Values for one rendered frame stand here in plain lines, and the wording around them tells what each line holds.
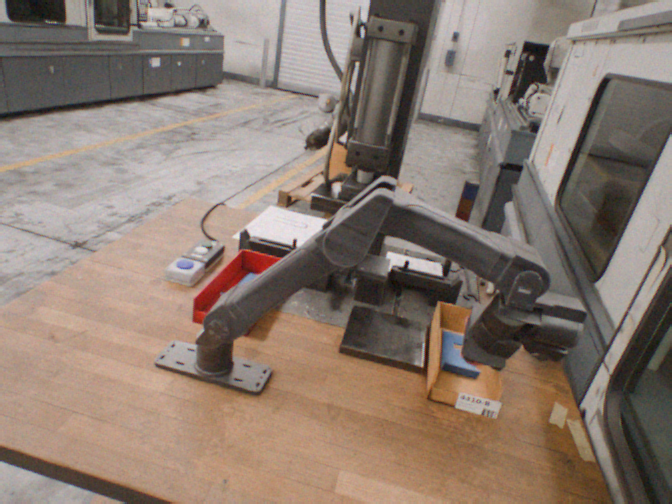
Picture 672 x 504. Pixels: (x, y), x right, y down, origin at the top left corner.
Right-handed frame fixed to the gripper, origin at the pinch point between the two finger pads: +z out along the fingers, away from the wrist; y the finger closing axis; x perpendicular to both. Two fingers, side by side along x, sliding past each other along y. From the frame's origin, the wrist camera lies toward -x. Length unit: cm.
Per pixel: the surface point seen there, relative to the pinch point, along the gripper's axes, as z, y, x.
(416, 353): 10.2, 1.0, 8.7
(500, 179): 211, 252, -49
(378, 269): 15.7, 20.9, 21.0
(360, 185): -1.5, 30.1, 29.5
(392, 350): 9.7, -0.1, 13.5
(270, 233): 36, 34, 55
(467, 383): 9.6, -2.1, -2.1
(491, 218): 239, 232, -53
